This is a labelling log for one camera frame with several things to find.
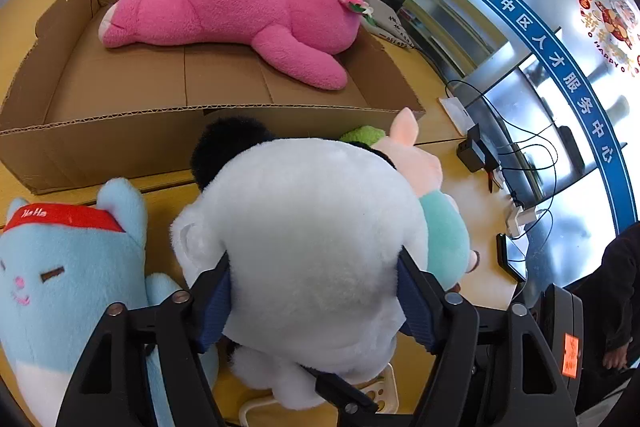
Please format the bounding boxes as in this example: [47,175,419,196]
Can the pink pig plush toy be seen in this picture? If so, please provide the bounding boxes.
[341,108,480,293]

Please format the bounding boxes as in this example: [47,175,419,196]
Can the light blue cat plush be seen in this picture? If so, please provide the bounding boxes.
[0,176,220,427]

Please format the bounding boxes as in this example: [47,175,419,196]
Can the white panda plush toy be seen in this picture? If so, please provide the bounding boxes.
[170,117,428,410]

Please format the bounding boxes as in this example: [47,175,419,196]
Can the black tablet device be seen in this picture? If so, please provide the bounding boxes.
[496,233,527,283]

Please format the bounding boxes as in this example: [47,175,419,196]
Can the person in dark clothes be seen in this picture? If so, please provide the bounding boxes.
[569,221,640,371]

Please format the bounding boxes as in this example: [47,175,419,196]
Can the white power strip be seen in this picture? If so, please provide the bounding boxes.
[506,205,537,239]

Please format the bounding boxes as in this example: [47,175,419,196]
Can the black power adapter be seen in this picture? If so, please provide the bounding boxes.
[457,124,500,173]

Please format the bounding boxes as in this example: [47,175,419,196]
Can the white paper card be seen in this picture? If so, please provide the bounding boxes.
[438,96,475,135]

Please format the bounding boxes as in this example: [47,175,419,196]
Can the brown cardboard box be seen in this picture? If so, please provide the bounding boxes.
[1,0,423,194]

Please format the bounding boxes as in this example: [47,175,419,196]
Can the grey canvas bag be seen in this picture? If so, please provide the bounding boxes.
[361,0,416,49]

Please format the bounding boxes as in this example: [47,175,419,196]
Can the red festive window sticker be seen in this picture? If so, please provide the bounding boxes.
[577,0,639,78]

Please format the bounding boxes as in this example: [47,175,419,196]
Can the blue banner sign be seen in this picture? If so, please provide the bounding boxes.
[482,0,638,233]

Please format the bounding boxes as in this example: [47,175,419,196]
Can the pink bear plush toy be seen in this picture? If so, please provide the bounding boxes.
[99,0,373,91]

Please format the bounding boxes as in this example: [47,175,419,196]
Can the black cable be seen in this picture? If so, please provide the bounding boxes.
[444,79,561,258]

